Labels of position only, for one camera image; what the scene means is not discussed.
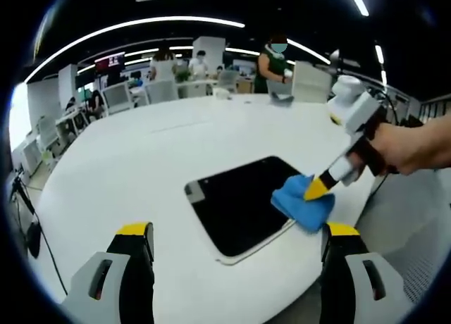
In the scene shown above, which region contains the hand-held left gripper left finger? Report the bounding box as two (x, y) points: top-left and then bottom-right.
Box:
(61, 220), (156, 324)

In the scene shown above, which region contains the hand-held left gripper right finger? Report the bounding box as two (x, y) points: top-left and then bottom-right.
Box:
(319, 221), (414, 324)

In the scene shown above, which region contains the blue cleaning cloth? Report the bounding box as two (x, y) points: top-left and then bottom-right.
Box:
(270, 174), (336, 234)

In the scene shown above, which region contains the black tablet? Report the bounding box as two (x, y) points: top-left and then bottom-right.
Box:
(184, 156), (308, 266)

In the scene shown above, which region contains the person's right hand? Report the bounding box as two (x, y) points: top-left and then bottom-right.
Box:
(347, 121), (435, 180)

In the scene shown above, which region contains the white partition board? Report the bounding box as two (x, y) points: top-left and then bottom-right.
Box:
(291, 60), (333, 104)

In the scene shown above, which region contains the black bag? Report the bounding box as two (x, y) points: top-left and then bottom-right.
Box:
(27, 220), (42, 258)

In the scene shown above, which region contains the grey folded object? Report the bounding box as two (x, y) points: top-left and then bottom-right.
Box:
(266, 80), (295, 108)

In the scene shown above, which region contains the short ceiling light strip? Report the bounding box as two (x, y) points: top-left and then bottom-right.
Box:
(343, 0), (371, 18)

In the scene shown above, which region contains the black tripod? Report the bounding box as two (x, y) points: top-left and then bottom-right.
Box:
(9, 171), (68, 297)

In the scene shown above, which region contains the small white object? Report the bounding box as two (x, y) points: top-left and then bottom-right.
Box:
(212, 87), (233, 101)

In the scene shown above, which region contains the red display screen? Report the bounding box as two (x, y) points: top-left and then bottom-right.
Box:
(94, 51), (126, 74)

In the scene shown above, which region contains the long curved ceiling light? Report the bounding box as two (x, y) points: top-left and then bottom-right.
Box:
(24, 15), (247, 84)

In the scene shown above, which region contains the black camera stand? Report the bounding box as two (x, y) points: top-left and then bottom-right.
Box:
(329, 49), (362, 78)

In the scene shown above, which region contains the black cable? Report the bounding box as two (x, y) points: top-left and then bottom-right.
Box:
(366, 172), (390, 199)

